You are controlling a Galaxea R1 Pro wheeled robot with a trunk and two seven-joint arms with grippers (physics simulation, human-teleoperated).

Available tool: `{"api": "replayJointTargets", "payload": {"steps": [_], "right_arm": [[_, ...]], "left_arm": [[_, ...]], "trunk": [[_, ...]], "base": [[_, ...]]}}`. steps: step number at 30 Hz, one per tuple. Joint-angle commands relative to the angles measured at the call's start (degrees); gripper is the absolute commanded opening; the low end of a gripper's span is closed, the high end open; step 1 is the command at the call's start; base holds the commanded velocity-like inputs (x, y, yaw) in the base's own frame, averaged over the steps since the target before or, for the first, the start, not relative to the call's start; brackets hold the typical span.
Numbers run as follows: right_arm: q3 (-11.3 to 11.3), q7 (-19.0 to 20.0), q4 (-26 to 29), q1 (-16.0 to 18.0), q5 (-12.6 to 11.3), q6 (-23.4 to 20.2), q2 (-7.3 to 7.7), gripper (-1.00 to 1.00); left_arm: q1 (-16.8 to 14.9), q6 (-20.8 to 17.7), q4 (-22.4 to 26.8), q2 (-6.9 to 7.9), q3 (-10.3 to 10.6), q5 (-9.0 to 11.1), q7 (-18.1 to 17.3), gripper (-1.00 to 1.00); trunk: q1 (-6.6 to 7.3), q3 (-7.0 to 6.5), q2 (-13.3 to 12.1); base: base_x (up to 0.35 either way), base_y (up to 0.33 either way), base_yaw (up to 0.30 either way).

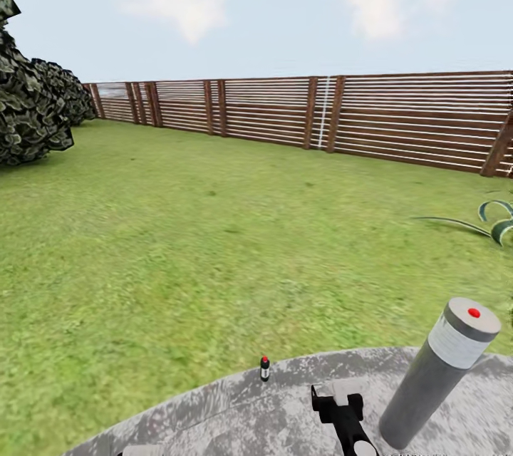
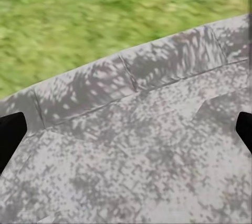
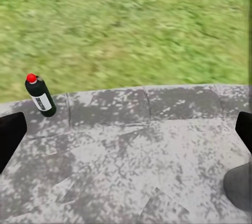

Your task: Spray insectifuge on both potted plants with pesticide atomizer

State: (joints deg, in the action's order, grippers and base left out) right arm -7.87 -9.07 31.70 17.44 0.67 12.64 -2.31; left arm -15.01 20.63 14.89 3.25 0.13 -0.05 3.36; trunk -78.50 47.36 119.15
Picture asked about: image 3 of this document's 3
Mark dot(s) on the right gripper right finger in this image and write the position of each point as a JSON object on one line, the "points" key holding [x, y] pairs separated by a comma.
{"points": [[244, 128]]}

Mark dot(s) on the insectifuge atomizer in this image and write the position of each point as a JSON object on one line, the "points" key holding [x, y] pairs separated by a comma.
{"points": [[40, 94]]}

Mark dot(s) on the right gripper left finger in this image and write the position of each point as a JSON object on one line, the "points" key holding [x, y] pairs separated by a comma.
{"points": [[13, 128]]}

